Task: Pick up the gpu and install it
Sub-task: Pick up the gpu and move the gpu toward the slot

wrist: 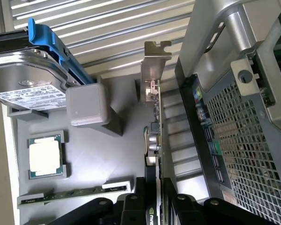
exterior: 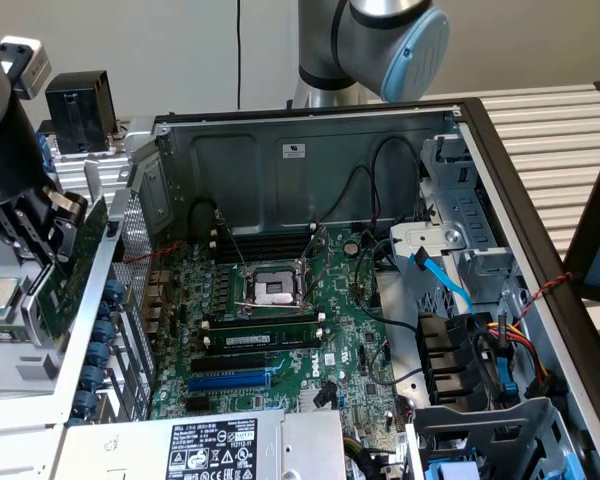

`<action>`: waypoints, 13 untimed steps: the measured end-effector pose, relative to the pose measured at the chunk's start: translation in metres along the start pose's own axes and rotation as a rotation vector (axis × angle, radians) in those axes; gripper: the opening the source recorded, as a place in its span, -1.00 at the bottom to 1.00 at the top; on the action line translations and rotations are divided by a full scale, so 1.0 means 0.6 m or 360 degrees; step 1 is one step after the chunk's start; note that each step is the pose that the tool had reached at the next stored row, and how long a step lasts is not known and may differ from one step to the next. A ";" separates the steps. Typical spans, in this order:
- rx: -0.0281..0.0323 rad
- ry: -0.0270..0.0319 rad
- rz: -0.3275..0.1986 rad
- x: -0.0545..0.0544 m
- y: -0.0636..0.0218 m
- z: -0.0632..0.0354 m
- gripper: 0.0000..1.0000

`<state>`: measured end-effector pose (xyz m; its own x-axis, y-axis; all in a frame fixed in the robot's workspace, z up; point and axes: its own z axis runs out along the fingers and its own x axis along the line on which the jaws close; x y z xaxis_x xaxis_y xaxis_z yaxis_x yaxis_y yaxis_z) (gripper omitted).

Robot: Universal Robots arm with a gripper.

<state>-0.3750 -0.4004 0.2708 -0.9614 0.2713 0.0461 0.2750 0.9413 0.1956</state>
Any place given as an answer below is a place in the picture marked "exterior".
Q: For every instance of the metal socket cover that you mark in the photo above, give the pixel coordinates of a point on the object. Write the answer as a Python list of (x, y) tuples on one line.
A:
[(324, 240)]

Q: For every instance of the bare green RAM stick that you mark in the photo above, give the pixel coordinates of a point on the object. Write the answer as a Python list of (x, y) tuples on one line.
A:
[(0, 334)]

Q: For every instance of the grey metal disk cage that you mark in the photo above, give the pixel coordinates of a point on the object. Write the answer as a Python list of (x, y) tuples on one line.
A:
[(480, 430)]

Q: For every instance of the black long expansion slot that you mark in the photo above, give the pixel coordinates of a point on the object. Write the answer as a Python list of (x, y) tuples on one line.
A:
[(230, 363)]

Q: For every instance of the silver disk bay bracket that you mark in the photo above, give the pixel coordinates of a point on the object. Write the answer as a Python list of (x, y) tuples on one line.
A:
[(420, 237)]

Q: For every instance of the metal rear port block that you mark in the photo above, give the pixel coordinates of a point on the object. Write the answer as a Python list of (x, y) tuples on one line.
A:
[(156, 301), (153, 322), (160, 280)]

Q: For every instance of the blue plastic tab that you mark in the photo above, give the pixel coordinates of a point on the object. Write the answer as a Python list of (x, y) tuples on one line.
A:
[(452, 471)]

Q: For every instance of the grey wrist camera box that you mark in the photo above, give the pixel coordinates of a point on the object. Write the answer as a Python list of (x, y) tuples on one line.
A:
[(32, 65)]

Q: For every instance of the blue plastic latch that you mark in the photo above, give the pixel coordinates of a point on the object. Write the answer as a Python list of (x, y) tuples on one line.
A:
[(506, 380)]

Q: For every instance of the CPU socket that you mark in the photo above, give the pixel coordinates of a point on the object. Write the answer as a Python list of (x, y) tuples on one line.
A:
[(267, 290)]

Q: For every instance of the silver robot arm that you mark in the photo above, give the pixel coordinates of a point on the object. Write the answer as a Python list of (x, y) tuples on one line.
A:
[(370, 40)]

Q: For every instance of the blue disk carrier rail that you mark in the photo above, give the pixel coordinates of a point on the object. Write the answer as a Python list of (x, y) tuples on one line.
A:
[(45, 150)]

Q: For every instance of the grey parts rack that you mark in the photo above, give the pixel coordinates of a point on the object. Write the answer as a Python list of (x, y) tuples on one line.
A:
[(10, 365)]

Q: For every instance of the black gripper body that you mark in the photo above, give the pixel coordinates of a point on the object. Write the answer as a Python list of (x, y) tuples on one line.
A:
[(15, 160)]

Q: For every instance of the thin metal locking lever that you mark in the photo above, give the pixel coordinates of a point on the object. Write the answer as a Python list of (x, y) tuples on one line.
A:
[(235, 245), (265, 303)]

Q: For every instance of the white case label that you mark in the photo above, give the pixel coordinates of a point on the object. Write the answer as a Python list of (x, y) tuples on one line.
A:
[(294, 151)]

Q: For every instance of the coin cell battery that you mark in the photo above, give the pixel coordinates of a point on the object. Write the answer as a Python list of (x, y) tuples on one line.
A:
[(351, 247)]

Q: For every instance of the open metal PC case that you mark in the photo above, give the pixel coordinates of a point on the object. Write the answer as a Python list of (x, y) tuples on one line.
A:
[(230, 165)]

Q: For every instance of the black RAM slot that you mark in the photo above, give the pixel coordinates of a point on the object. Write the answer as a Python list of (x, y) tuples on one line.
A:
[(265, 247), (260, 321), (265, 257), (265, 239)]

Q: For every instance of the black intrusion switch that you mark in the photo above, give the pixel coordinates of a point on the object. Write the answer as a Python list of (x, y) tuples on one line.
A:
[(112, 228)]

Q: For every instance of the black CPU cooler block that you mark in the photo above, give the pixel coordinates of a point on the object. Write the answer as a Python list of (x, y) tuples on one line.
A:
[(80, 115)]

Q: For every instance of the blue expansion slot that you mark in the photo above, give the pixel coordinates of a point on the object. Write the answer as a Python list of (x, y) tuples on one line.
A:
[(230, 381)]

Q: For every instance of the blue slot retention clip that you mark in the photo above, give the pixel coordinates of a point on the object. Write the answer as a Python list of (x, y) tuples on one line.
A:
[(92, 376), (97, 352), (84, 401), (103, 330), (114, 291)]

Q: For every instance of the black board connector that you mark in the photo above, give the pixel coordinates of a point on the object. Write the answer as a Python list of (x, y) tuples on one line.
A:
[(324, 395)]

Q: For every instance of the green motherboard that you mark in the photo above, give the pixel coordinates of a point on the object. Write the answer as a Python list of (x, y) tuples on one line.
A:
[(340, 300)]

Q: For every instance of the green graphics card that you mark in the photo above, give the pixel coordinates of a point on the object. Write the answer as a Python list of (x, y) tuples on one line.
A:
[(55, 300)]

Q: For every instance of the short black expansion slot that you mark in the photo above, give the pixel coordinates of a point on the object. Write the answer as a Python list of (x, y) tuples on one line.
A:
[(200, 406)]

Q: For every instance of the metal disk bay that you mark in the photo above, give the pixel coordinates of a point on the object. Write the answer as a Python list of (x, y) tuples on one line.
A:
[(475, 210)]

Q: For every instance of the grey power supply unit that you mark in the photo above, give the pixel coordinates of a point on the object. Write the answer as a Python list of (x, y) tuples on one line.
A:
[(130, 450)]

